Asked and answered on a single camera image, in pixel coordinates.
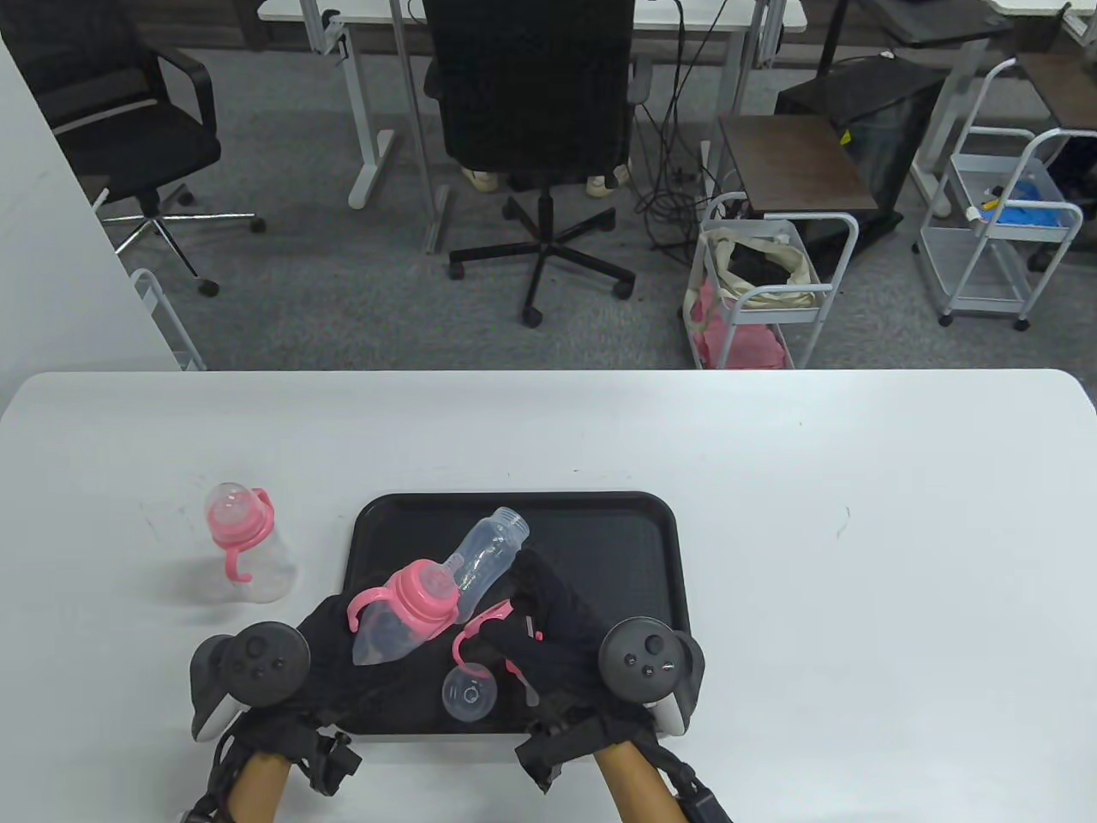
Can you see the beige tote bag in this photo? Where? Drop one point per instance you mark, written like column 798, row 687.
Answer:
column 801, row 274

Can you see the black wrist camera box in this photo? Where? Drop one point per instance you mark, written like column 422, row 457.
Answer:
column 703, row 801

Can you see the white desk with legs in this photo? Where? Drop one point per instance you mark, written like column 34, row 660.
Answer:
column 291, row 9

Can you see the black plastic tray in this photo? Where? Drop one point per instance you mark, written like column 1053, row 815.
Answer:
column 617, row 549

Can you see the black high-back office chair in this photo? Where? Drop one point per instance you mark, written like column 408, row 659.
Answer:
column 531, row 86

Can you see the black and white controller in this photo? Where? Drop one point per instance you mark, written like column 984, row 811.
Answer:
column 261, row 660
column 643, row 656

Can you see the person's left hand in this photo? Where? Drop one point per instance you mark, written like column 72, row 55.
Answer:
column 343, row 686

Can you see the black desk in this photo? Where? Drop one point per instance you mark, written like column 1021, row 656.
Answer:
column 934, row 21

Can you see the pink bag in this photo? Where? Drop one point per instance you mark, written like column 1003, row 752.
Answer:
column 754, row 347

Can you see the blue cloth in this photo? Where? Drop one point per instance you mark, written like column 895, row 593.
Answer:
column 1028, row 214

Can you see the person's right hand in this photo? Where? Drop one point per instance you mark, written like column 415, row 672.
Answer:
column 557, row 651

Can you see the white partition board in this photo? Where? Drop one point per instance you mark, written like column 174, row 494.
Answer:
column 51, row 257

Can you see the brown side table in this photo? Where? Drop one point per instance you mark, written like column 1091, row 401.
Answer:
column 797, row 163

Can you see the person's right forearm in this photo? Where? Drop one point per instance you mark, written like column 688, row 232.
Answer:
column 630, row 789

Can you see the person's left forearm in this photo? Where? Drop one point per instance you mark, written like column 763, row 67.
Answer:
column 257, row 793

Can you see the clear baby bottle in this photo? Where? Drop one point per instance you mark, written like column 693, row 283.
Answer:
column 270, row 574
column 493, row 540
column 386, row 639

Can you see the black office chair with armrests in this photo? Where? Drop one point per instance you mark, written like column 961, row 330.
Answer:
column 128, row 146

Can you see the aluminium frame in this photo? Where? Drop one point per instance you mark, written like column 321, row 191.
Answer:
column 439, row 219

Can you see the white trolley cart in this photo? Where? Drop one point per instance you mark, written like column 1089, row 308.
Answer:
column 977, row 257
column 771, row 315

